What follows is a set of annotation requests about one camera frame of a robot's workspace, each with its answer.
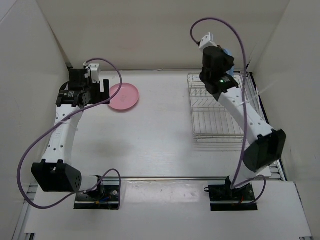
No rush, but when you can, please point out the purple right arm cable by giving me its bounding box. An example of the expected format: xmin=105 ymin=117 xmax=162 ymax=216
xmin=190 ymin=17 xmax=267 ymax=206

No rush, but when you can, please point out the pink plastic plate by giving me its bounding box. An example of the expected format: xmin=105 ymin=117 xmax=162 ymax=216
xmin=108 ymin=83 xmax=140 ymax=111

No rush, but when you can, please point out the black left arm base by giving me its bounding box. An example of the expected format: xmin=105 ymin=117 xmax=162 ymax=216
xmin=73 ymin=180 xmax=121 ymax=210

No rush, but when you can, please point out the blue plastic plate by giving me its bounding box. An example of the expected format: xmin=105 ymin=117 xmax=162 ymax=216
xmin=223 ymin=48 xmax=235 ymax=77

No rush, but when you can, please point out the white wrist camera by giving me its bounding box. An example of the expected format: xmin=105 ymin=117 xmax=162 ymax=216
xmin=198 ymin=32 xmax=217 ymax=52
xmin=83 ymin=63 xmax=101 ymax=84

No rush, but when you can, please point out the white cable tie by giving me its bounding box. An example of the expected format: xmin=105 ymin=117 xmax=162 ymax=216
xmin=238 ymin=83 xmax=274 ymax=106

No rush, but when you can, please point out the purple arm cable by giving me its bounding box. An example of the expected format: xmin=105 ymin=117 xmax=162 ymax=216
xmin=17 ymin=57 xmax=123 ymax=209
xmin=190 ymin=17 xmax=267 ymax=206

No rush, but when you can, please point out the aluminium table edge rail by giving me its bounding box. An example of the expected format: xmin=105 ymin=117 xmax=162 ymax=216
xmin=67 ymin=175 xmax=283 ymax=181

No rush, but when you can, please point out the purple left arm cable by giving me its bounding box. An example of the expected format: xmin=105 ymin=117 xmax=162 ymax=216
xmin=17 ymin=57 xmax=123 ymax=209

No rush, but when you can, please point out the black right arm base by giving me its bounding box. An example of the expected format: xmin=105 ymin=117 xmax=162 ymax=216
xmin=203 ymin=177 xmax=258 ymax=212

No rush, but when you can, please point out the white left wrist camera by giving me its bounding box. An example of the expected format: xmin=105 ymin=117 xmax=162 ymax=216
xmin=83 ymin=63 xmax=101 ymax=84

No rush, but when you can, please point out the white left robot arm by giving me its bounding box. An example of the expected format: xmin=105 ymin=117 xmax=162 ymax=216
xmin=31 ymin=63 xmax=110 ymax=200

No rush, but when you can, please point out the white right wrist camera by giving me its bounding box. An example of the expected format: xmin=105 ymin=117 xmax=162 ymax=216
xmin=198 ymin=32 xmax=217 ymax=52

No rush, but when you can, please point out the silver wire dish rack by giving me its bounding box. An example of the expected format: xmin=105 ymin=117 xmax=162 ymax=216
xmin=187 ymin=73 xmax=243 ymax=149

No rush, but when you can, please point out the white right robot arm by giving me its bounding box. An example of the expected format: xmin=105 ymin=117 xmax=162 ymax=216
xmin=199 ymin=46 xmax=286 ymax=200

